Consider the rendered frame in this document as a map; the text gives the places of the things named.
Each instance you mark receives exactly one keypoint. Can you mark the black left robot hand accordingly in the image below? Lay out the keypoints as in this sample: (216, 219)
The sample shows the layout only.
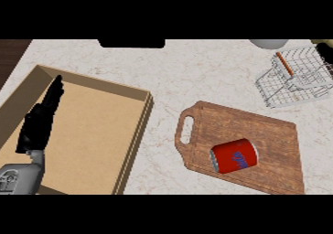
(39, 122)

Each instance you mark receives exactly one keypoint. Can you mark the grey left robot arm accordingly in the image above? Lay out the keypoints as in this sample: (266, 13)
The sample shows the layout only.
(18, 178)

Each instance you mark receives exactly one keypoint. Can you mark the brown wooden cutting board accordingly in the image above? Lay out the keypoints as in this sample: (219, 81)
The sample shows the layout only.
(259, 143)

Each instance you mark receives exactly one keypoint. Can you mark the open wooden drawer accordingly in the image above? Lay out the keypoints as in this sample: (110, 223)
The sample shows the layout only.
(83, 134)

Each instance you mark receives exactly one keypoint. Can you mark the black appliance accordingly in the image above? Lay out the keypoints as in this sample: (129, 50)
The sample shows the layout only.
(132, 43)

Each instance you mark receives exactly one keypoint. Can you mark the red can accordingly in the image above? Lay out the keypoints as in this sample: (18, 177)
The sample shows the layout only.
(234, 156)

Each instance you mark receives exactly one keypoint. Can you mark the grey bowl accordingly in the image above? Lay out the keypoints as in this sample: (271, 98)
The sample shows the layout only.
(269, 43)

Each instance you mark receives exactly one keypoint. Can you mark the yellow and black object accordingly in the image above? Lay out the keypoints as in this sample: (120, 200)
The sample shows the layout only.
(327, 50)

